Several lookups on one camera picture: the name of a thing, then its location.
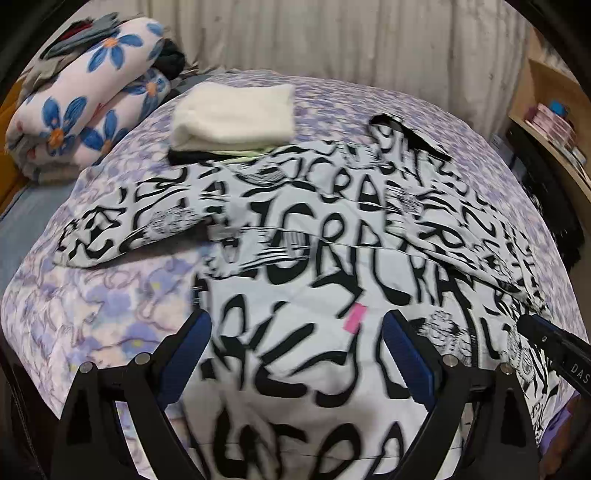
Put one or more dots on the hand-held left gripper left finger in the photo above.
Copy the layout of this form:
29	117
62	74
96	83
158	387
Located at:
193	344

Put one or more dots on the black fringed cloth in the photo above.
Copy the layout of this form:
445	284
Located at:
549	198

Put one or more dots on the stack of pink boxes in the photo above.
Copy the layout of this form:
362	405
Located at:
551	125

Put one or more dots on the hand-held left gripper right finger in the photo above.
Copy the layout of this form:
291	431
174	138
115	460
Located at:
406	350

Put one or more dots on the rolled blue flower blanket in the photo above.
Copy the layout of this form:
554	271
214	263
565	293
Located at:
87	106

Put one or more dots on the wooden shelf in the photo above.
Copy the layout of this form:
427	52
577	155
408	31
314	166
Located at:
549	87

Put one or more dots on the white labelled box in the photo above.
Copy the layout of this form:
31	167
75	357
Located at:
501	145

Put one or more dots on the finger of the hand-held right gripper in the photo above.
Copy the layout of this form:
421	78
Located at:
535	332

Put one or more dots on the grey clothes pile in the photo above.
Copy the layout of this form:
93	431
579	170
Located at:
69	50

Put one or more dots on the folded black cloth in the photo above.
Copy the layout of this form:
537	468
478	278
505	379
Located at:
191	157

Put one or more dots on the black and white printed garment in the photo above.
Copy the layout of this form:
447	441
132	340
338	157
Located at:
277	350

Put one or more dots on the folded white fleece cloth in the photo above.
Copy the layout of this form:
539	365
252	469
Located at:
235	113

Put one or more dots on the crumpled black clothes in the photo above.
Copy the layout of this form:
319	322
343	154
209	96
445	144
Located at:
171	57

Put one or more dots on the folded pale green cloth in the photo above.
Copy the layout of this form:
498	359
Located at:
244	151

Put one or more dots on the pale pleated curtain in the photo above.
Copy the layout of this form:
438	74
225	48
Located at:
323	37

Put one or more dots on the purple floral bed blanket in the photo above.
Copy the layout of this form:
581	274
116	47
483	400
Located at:
323	106

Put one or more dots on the grey-blue bed sheet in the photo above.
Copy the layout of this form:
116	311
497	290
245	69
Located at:
32	221

